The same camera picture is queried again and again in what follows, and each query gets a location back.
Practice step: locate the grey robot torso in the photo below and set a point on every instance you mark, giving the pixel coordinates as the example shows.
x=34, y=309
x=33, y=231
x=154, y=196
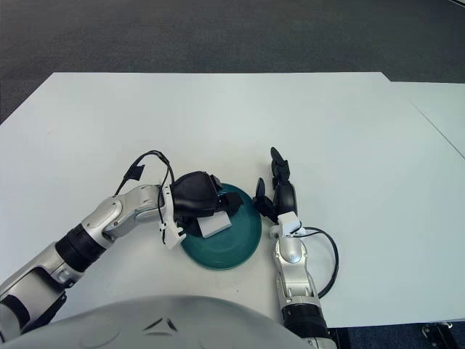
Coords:
x=163, y=327

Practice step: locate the white charger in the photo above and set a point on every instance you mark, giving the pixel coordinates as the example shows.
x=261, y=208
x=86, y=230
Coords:
x=214, y=225

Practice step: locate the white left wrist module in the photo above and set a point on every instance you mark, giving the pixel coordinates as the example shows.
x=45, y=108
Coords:
x=173, y=236

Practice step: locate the green ridged plate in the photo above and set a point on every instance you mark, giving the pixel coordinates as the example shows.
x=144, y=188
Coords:
x=232, y=251

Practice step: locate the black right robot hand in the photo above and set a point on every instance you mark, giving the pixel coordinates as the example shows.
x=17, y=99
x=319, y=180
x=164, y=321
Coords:
x=287, y=200

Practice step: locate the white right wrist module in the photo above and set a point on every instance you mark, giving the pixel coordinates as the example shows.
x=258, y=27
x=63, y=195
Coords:
x=288, y=221

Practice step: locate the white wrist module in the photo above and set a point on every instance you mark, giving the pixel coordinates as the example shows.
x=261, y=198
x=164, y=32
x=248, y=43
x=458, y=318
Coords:
x=288, y=221
x=173, y=236

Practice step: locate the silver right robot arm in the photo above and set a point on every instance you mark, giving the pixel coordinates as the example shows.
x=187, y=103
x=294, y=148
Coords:
x=294, y=269

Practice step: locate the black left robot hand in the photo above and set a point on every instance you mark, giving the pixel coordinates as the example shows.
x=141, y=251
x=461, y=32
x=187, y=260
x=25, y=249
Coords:
x=192, y=196

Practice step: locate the black metal table foot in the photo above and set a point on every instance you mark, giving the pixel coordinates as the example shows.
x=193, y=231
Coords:
x=437, y=332

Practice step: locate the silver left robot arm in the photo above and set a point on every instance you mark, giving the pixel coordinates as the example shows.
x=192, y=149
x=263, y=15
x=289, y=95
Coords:
x=120, y=214

